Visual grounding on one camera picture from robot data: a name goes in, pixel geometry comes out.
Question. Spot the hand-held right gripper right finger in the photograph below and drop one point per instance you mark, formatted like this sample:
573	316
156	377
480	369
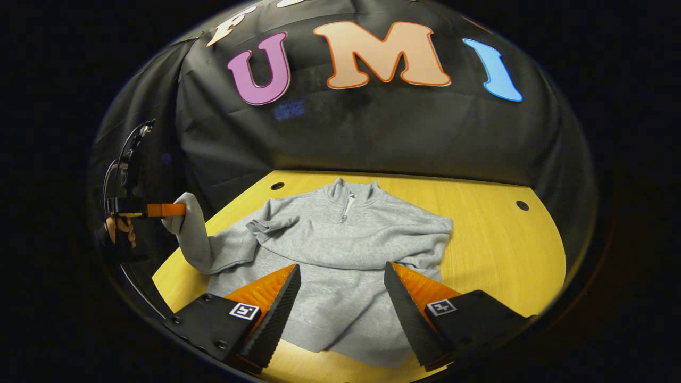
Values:
407	319

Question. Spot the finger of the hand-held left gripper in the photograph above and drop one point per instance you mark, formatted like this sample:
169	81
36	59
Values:
165	209

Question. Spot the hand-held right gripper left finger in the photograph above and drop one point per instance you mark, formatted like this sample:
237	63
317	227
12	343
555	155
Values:
271	319

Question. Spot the grey zip-neck sweatshirt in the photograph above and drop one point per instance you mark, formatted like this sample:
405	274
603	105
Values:
340	239

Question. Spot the black backdrop cloth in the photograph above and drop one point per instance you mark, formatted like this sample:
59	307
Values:
372	138

